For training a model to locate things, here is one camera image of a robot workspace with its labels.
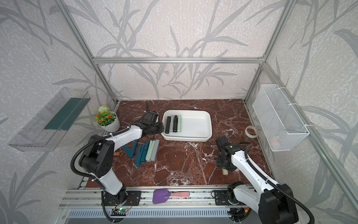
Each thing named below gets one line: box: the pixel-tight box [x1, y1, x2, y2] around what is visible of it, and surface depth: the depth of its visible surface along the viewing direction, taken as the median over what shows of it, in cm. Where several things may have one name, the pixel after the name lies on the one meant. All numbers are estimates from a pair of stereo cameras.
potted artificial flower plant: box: [95, 105, 121, 133], surface depth 93 cm
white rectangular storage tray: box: [161, 110, 213, 142], surface depth 105 cm
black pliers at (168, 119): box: [165, 116, 172, 134], surface depth 104 cm
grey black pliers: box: [172, 115, 179, 133], surface depth 104 cm
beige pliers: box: [221, 168, 229, 176], surface depth 82 cm
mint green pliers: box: [177, 114, 182, 133], surface depth 104 cm
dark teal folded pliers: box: [135, 144, 146, 168], surface depth 90 cm
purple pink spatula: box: [152, 188, 190, 205], surface depth 75 cm
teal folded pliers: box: [140, 140, 150, 163], surface depth 90 cm
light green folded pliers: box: [145, 140, 156, 162], surface depth 91 cm
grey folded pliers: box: [150, 139, 160, 162], surface depth 91 cm
